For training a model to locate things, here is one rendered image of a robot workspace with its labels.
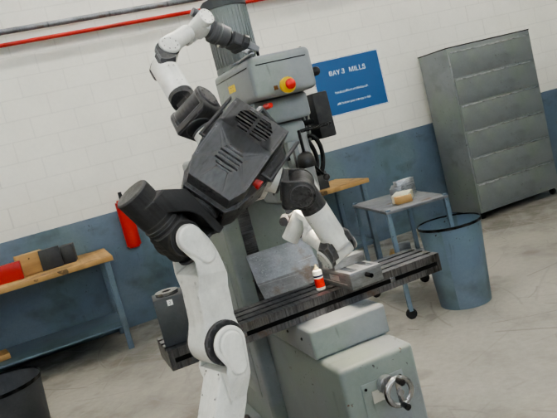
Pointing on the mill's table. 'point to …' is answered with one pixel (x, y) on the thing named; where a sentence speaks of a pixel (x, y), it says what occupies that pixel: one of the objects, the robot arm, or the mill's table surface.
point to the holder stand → (171, 315)
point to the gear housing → (287, 107)
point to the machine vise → (352, 274)
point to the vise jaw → (350, 260)
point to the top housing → (266, 76)
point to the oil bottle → (318, 279)
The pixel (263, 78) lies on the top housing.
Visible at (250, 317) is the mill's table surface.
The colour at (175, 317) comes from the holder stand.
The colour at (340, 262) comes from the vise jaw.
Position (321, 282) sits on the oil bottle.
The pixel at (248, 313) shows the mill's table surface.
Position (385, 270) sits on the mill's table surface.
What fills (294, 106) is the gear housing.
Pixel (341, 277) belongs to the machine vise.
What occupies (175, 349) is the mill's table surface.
